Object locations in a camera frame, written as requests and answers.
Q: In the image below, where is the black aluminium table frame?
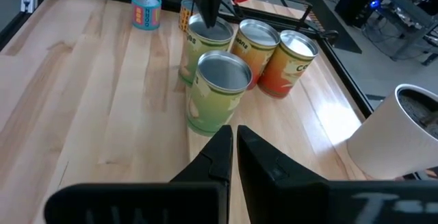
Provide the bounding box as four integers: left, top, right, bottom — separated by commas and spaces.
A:
0, 0, 422, 180

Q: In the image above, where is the orange-red Corn can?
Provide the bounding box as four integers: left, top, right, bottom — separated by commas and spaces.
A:
257, 29, 320, 99

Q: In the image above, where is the grey workshop desk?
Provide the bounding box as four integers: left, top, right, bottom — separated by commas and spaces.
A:
362, 0, 438, 66

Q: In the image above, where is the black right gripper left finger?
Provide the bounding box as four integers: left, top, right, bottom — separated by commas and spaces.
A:
44, 124, 234, 224

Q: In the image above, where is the small yellow can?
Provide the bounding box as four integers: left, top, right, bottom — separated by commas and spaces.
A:
178, 0, 199, 33

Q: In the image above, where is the white round plant pot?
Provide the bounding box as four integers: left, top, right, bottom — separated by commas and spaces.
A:
346, 83, 438, 181

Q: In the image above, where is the black mat hazard stripe edge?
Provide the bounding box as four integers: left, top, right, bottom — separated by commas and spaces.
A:
296, 0, 363, 55

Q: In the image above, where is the black computer tower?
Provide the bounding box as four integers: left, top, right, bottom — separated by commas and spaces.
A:
334, 0, 381, 28

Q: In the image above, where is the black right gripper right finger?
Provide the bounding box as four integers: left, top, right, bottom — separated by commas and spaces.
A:
237, 125, 438, 224

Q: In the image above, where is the green Oranges can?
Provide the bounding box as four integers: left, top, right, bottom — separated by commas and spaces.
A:
178, 13, 235, 87

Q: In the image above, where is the orange-red Green Beans can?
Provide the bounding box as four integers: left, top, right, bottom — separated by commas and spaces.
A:
229, 18, 281, 90

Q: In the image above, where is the green Pears can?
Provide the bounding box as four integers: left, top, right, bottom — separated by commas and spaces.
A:
186, 50, 253, 137

